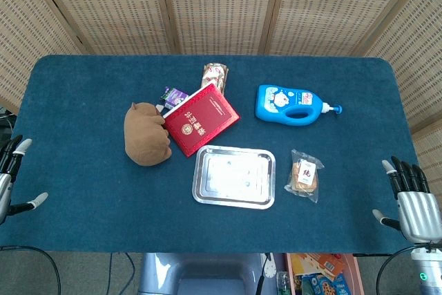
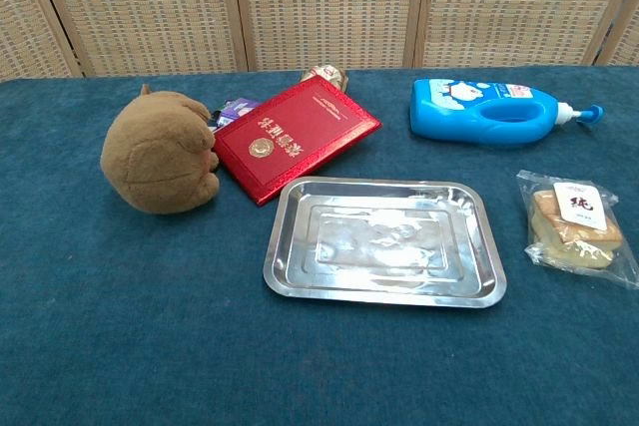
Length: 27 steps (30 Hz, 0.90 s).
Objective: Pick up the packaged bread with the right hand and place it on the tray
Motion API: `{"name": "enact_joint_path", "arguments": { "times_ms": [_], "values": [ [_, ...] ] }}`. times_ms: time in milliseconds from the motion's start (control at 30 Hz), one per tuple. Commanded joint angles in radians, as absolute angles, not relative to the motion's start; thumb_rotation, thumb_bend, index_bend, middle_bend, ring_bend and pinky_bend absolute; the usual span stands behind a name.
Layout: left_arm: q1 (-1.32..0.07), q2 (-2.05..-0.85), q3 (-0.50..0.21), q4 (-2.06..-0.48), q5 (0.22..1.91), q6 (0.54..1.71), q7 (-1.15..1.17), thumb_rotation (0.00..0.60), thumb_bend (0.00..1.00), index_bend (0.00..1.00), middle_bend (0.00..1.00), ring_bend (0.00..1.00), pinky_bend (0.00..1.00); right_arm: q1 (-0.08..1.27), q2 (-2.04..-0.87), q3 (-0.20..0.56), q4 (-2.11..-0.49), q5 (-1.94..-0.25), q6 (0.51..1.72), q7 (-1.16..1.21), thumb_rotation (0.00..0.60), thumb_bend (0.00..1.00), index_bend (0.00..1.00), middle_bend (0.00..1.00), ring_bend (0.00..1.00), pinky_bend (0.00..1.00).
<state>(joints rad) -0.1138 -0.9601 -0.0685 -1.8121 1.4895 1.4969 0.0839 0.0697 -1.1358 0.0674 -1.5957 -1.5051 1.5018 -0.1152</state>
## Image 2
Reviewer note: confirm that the brown plush toy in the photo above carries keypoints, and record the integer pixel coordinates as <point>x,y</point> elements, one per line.
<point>157,154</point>

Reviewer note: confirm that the stainless steel tray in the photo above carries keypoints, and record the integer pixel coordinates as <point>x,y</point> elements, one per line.
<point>384,244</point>

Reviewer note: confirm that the red certificate book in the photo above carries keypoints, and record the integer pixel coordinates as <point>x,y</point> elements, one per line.
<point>294,136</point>

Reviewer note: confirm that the blue detergent pump bottle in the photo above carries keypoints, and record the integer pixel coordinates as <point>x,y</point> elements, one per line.
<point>479,112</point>

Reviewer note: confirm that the shiny wrapped snack packet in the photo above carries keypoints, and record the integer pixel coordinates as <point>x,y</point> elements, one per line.
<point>329,76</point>

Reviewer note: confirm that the woven folding screen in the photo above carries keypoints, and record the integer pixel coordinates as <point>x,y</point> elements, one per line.
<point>319,7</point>

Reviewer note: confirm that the purple small box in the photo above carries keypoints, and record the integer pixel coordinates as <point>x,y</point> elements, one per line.
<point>237,111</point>

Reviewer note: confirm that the bagged pastry snack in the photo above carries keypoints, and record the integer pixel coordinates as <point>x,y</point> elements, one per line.
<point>574,229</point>

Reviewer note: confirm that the blue tablecloth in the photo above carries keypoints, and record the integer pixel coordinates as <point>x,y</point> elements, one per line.
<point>150,321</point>

